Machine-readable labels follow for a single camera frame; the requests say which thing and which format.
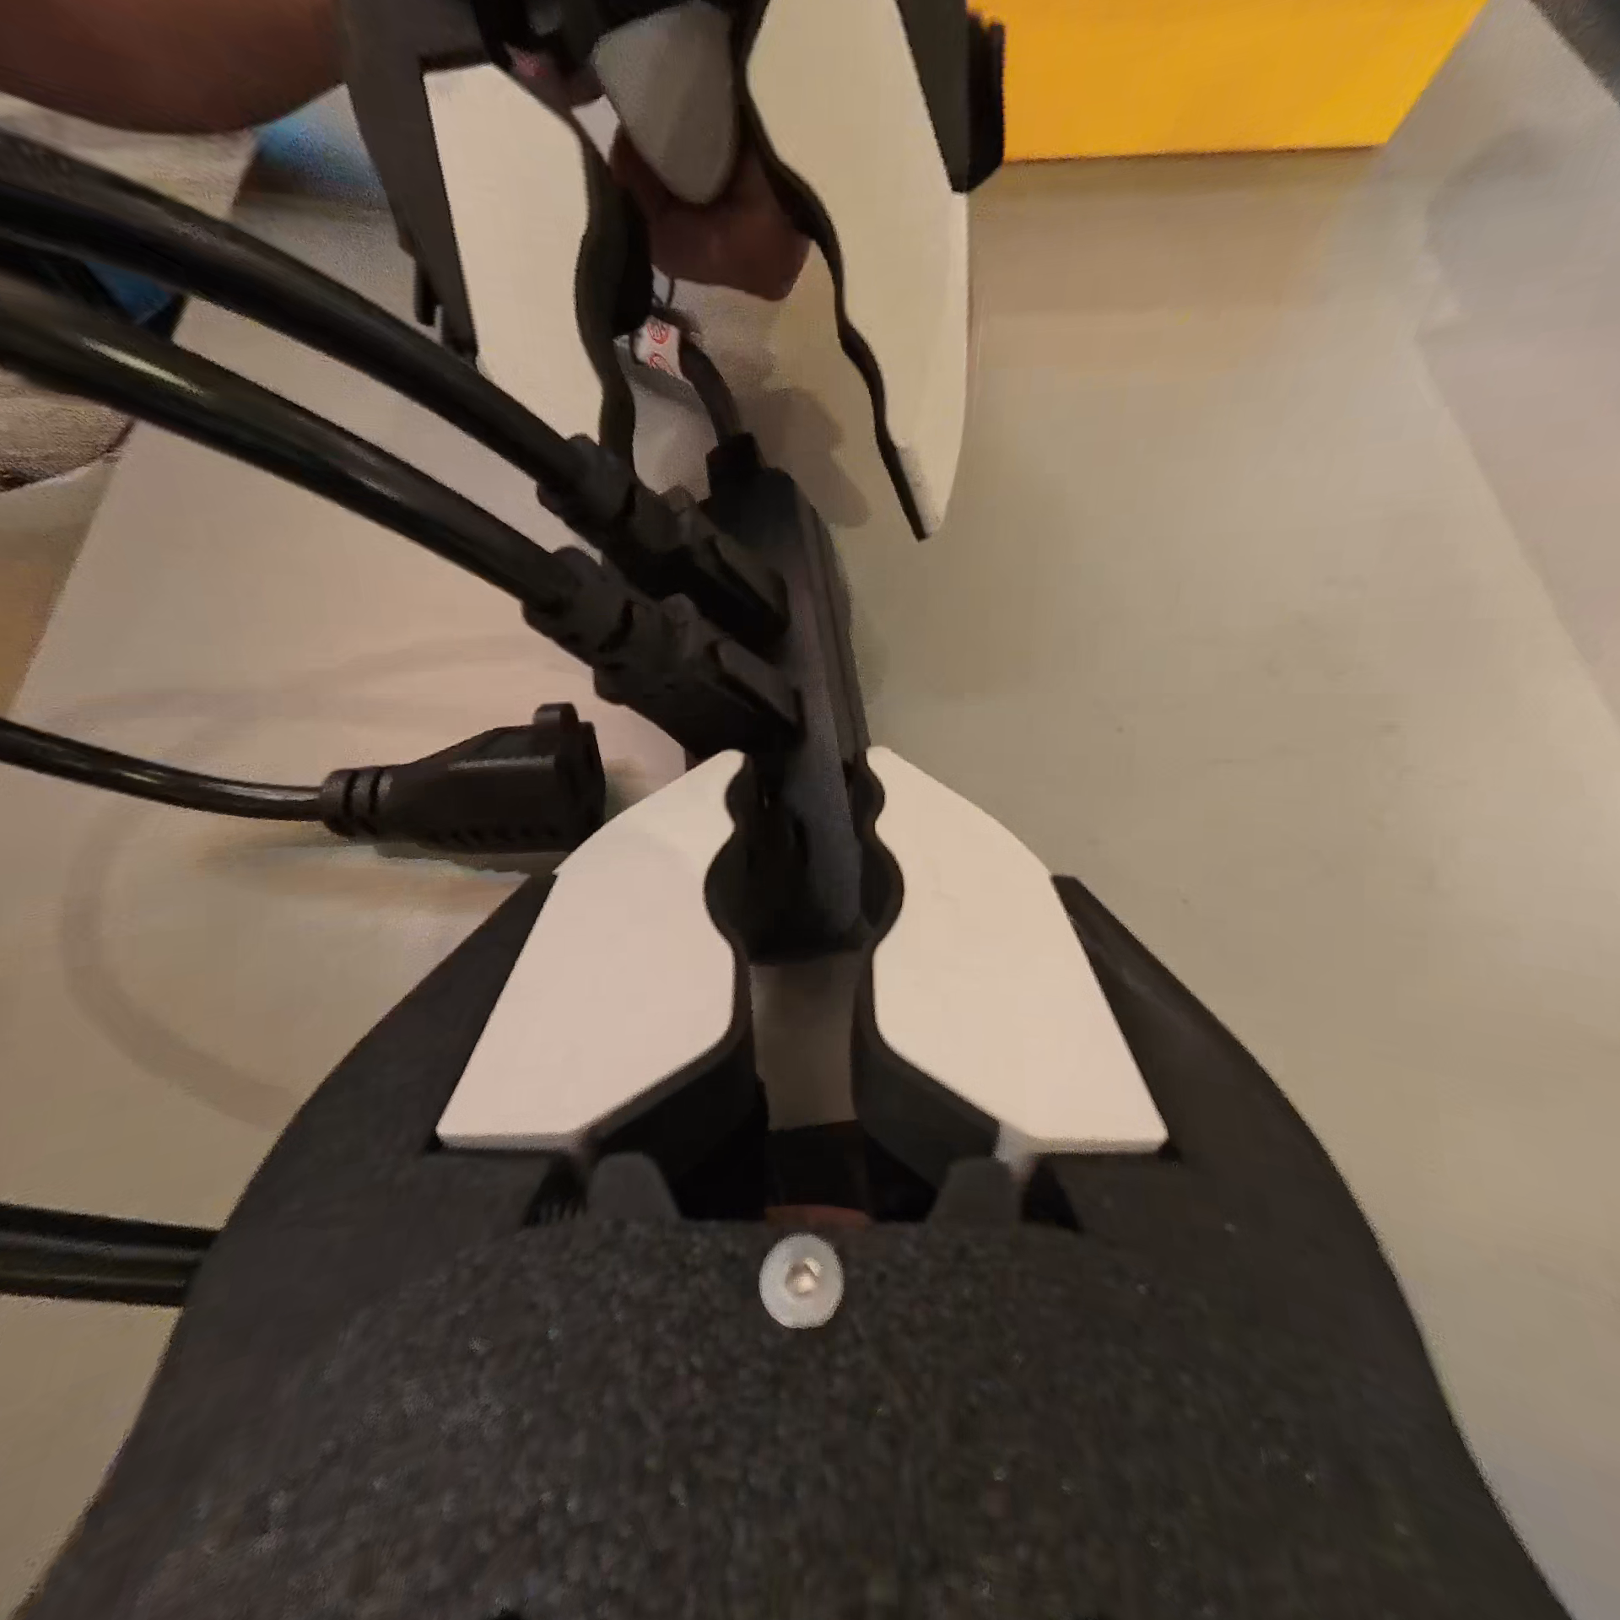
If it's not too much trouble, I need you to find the black power strip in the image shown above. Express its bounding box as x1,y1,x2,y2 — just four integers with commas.
628,302,892,965

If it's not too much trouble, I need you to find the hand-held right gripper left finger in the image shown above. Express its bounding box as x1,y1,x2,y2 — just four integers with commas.
435,745,763,1222

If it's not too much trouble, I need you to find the person's left hand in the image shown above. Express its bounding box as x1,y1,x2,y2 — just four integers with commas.
612,136,815,302

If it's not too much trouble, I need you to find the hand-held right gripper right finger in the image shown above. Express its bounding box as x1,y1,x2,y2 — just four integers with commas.
859,743,1170,1226

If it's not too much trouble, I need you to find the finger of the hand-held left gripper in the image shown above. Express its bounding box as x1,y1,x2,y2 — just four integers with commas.
745,0,977,543
421,63,639,481

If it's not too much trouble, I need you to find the person's left forearm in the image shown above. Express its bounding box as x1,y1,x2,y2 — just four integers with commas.
0,0,369,134

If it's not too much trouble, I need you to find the yellow plastic bin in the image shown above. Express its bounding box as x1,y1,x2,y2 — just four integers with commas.
1000,0,1490,163

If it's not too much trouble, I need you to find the black extension cable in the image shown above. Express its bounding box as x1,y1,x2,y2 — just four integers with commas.
0,126,793,1307
0,271,809,863

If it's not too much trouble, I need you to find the grey desk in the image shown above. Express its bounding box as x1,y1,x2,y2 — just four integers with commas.
0,0,1620,1620

